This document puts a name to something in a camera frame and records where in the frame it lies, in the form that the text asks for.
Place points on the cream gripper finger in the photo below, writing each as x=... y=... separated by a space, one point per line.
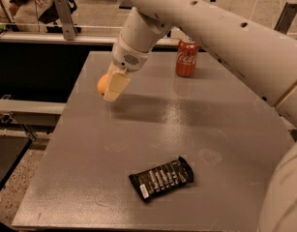
x=116 y=83
x=114 y=68

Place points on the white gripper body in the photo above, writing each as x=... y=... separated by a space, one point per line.
x=129 y=58

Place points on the orange fruit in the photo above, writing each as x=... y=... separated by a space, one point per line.
x=102 y=83

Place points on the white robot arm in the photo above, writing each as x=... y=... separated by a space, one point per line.
x=263 y=59

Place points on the black RXBAR chocolate wrapper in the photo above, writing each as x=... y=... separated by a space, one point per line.
x=162 y=179

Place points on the grey metal railing beam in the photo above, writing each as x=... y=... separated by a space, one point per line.
x=145 y=43

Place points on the red Coca-Cola can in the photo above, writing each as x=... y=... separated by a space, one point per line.
x=186 y=57

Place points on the person in beige clothes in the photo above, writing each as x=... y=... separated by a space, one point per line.
x=28 y=13

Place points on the dark side table left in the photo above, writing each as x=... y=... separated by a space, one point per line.
x=12 y=149

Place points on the grey metal post bracket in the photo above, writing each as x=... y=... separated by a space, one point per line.
x=64 y=12

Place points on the grey metal side rail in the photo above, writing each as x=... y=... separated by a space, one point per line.
x=35 y=113

